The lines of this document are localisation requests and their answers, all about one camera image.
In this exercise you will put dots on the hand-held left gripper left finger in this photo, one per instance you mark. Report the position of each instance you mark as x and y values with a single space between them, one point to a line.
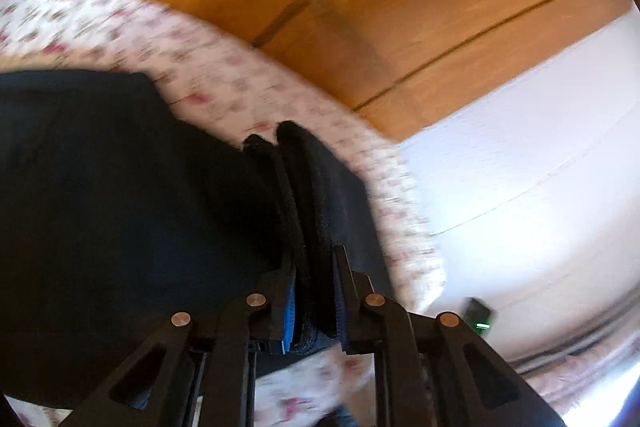
289 319

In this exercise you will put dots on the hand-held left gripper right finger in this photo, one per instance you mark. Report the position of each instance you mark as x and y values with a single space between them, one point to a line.
341 307

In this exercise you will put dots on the black pants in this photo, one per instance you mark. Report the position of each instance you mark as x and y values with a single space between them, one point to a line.
100 207

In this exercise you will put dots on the small black device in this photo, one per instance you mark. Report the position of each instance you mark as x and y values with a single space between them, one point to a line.
478 314

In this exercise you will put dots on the pale floral cloth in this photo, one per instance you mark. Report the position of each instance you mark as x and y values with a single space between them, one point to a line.
575 377

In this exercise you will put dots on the wooden panelled wardrobe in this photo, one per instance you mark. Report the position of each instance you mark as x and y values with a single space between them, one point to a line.
400 7

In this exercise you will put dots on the floral bedspread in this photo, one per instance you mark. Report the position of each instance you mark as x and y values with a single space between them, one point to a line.
100 22

